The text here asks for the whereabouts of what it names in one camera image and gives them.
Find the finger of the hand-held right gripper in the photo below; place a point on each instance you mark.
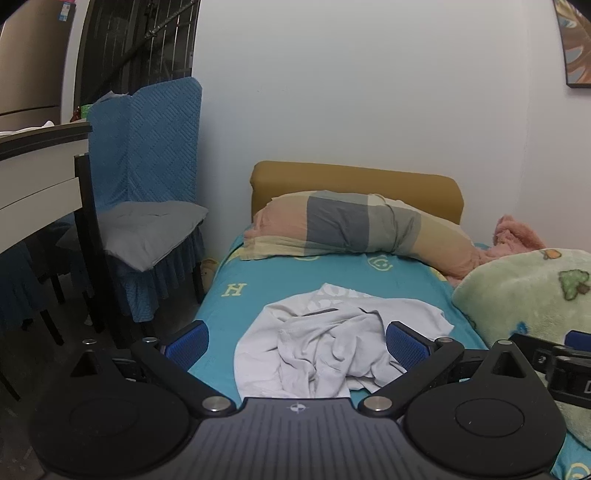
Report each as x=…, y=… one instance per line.
x=531, y=346

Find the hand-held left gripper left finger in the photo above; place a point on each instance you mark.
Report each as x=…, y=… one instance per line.
x=187, y=344

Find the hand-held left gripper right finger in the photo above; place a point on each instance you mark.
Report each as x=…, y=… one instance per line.
x=407, y=345

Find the pale blue shirt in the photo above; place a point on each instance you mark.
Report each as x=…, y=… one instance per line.
x=339, y=344

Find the green printed fleece blanket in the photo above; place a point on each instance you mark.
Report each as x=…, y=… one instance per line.
x=531, y=295

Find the yellow plush toy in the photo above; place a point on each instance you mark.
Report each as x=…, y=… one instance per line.
x=207, y=272

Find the bed with teal printed sheet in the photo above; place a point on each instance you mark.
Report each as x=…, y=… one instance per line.
x=258, y=295

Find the pink fleece blanket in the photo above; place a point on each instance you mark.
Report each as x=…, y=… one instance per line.
x=517, y=240

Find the grey seat cushion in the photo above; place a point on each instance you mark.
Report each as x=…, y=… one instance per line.
x=147, y=230

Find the pink grey checked pillow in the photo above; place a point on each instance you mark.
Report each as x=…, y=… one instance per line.
x=355, y=226

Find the black wooden chair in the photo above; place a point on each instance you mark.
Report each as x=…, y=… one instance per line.
x=90, y=240

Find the mustard yellow headboard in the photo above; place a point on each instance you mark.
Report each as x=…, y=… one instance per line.
x=351, y=182

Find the chair with blue quilted cover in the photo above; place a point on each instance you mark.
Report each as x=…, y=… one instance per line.
x=152, y=152

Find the white table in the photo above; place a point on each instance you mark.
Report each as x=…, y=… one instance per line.
x=37, y=175

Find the window with metal grille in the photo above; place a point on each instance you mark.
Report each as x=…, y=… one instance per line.
x=138, y=41

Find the beige refrigerator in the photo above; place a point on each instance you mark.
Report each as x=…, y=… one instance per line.
x=27, y=60

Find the framed wall picture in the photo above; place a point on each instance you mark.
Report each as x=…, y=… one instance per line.
x=575, y=41

